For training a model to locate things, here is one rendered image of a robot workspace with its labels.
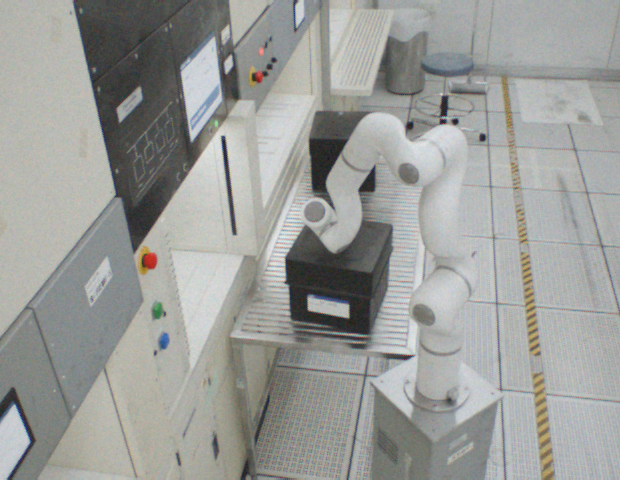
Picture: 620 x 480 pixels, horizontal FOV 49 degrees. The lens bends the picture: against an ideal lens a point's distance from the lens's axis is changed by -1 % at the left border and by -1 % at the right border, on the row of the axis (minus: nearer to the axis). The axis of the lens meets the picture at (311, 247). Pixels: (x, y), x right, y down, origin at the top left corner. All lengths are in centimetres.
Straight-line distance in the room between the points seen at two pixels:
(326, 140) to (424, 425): 135
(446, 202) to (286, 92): 213
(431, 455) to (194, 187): 113
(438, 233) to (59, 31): 96
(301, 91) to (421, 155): 216
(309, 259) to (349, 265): 13
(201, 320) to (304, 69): 181
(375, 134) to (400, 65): 417
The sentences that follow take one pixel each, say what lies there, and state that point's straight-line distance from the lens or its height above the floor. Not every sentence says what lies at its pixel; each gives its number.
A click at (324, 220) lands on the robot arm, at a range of 190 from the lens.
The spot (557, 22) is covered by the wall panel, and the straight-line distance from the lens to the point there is 631.
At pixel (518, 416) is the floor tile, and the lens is 311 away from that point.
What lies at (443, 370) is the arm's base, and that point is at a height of 89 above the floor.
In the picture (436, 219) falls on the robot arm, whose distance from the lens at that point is 169.
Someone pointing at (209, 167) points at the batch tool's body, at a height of 121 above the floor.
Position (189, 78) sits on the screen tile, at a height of 163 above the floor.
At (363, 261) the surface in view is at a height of 101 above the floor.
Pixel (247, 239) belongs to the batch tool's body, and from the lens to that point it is 240.
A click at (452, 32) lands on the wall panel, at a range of 628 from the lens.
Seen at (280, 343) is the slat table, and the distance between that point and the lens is 225.
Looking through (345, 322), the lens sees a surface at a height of 79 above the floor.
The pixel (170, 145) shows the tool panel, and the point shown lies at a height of 153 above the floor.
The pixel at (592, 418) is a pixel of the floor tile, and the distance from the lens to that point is 318.
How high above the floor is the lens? 227
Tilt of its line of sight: 35 degrees down
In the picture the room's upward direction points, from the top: 3 degrees counter-clockwise
